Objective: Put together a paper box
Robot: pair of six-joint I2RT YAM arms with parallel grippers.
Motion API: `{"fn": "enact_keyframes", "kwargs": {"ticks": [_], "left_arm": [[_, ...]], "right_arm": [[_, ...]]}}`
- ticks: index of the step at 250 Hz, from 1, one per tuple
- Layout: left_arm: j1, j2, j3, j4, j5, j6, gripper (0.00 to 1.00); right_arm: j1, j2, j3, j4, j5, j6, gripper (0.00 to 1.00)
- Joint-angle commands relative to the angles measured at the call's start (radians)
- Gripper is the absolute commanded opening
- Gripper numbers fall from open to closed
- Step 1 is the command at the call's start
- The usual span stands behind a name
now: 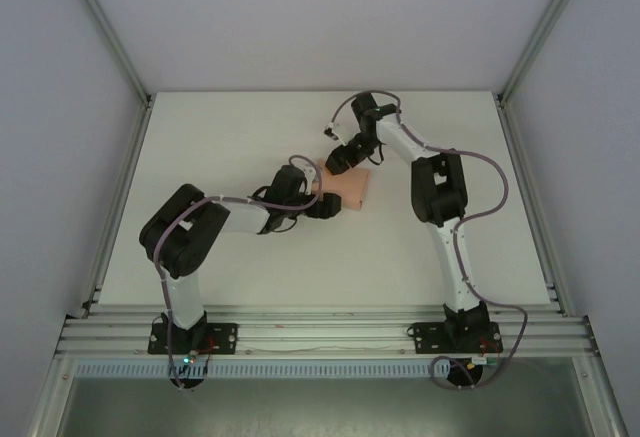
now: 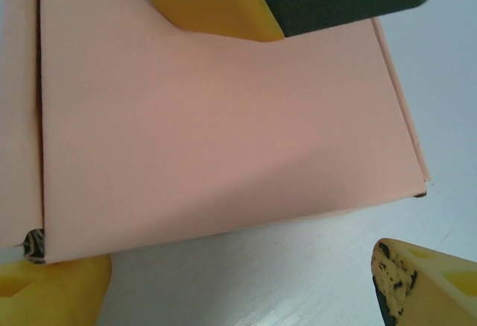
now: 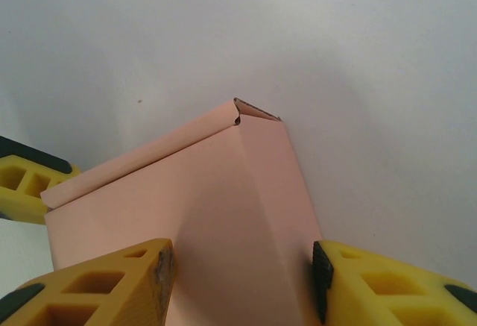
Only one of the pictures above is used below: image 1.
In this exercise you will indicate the pink cardboard box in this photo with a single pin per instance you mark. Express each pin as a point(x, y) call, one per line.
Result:
point(350, 184)

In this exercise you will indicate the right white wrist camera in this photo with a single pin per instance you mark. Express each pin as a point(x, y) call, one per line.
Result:
point(332, 132)

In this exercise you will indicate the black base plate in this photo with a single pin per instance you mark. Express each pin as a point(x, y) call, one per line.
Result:
point(225, 337)
point(425, 337)

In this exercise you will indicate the aluminium mounting rail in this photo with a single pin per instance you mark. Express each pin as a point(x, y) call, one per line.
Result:
point(325, 329)

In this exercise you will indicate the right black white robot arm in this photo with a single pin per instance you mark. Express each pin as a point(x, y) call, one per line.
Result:
point(440, 192)

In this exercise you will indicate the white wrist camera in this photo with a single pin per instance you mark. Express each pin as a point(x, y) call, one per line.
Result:
point(312, 177)
point(332, 132)

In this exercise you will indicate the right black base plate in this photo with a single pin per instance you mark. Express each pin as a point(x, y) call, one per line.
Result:
point(425, 337)

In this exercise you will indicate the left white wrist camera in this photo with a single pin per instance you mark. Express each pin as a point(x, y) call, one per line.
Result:
point(312, 177)

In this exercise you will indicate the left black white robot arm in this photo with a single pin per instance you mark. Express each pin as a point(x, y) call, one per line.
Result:
point(180, 227)

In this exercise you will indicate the aluminium frame post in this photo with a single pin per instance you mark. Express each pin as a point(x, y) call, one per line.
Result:
point(545, 32)
point(111, 32)

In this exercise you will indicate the grey metal frame leg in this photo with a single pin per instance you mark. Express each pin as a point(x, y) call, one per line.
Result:
point(602, 407)
point(50, 407)

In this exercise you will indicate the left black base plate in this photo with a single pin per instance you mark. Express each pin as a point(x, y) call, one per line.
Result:
point(225, 337)

